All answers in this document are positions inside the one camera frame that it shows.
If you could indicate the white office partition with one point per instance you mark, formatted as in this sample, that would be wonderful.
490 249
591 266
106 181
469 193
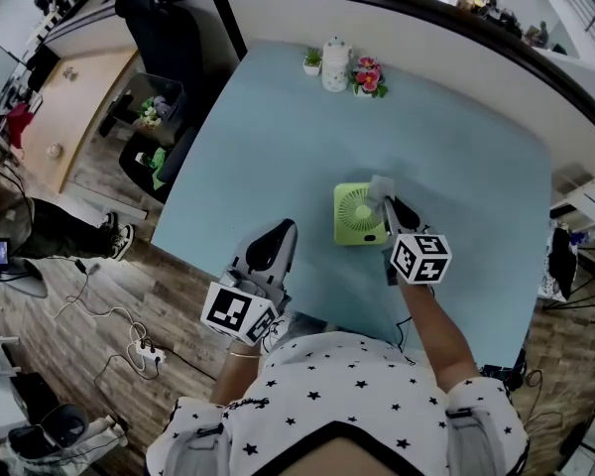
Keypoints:
426 37

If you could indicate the green cloth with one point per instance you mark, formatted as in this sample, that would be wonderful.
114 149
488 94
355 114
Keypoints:
157 166

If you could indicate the black backpack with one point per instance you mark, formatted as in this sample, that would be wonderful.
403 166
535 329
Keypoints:
49 427

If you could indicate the person's left forearm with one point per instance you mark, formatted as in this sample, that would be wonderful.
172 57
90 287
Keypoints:
233 375

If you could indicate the pink potted flowers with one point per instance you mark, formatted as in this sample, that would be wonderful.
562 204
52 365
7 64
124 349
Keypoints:
368 78

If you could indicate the black hanging bag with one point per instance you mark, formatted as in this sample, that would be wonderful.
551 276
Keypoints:
562 263

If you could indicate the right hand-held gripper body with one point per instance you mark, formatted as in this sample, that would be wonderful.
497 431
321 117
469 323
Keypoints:
421 258

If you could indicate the grey cloth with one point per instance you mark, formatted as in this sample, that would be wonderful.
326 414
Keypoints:
382 186

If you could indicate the white floral teapot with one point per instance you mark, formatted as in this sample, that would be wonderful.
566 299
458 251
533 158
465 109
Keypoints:
336 65

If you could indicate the white power strip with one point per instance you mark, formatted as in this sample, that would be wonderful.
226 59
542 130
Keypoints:
150 351

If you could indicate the black office chair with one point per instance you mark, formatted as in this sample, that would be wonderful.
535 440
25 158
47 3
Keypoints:
168 37

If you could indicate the light wooden desk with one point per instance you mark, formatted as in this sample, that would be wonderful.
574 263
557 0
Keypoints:
74 117

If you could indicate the white star-print shirt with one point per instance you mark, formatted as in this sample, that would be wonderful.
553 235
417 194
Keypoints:
337 385

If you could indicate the green square fan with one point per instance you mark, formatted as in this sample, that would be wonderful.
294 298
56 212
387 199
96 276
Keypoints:
352 216

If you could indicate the small green potted plant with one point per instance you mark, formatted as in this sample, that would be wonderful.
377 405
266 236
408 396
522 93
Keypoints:
313 60

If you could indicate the clear plastic storage bin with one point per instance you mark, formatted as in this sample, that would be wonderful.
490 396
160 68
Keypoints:
156 107

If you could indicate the person's right forearm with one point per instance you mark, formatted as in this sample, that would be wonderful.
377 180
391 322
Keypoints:
436 330

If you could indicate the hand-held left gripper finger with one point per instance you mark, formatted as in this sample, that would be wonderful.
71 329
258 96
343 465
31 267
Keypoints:
289 236

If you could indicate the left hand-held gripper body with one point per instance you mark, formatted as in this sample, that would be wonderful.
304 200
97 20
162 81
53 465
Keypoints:
238 310

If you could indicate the red cloth item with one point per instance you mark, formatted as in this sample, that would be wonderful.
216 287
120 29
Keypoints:
18 123

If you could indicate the small black screen device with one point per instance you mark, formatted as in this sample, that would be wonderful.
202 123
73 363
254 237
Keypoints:
2 253

